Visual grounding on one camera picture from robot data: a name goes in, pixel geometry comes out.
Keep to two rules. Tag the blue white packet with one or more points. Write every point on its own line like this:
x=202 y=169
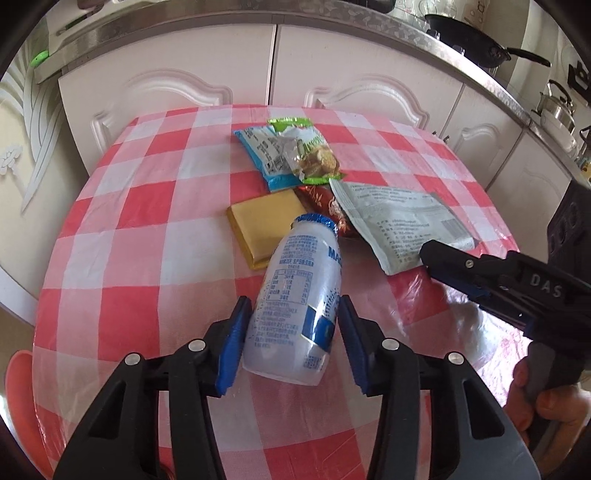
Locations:
x=261 y=152

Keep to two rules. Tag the red brown wrapper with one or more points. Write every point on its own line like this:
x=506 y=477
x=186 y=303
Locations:
x=323 y=203

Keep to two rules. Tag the red basin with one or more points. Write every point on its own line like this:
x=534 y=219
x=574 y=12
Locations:
x=18 y=392

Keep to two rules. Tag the green clip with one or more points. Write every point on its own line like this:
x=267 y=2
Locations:
x=39 y=57

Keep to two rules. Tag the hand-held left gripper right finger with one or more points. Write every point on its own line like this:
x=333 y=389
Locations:
x=353 y=341

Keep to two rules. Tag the white plastic bottle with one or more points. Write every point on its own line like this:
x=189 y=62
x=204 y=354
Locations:
x=295 y=295

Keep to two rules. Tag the grey kitchen countertop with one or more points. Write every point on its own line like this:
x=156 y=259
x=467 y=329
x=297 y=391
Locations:
x=231 y=18

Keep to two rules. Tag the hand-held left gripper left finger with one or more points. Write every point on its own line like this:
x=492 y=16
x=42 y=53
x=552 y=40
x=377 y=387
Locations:
x=233 y=341

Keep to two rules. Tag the white cabinet door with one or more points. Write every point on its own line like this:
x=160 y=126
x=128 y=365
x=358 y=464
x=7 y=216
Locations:
x=369 y=69
x=161 y=83
x=489 y=138
x=540 y=175

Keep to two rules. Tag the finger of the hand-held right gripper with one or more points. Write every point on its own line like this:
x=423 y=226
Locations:
x=496 y=297
x=461 y=265

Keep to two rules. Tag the yellow sponge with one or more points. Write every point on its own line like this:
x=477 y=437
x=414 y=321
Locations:
x=263 y=226

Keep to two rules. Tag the grey white packet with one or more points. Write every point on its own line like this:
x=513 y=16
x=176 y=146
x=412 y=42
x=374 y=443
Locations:
x=397 y=226

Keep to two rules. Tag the person's right hand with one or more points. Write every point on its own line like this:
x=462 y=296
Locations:
x=561 y=406

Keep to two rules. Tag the green snack packet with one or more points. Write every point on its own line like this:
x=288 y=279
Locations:
x=314 y=154

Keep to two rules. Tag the beige door white pattern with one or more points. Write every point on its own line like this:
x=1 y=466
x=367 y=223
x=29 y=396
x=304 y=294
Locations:
x=27 y=138

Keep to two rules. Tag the red checked tablecloth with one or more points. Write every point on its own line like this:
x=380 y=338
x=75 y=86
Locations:
x=138 y=230

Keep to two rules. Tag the steel kettle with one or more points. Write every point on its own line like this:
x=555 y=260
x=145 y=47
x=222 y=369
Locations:
x=558 y=108

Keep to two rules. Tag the black wok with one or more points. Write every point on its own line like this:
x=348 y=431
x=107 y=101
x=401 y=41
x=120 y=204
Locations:
x=466 y=39

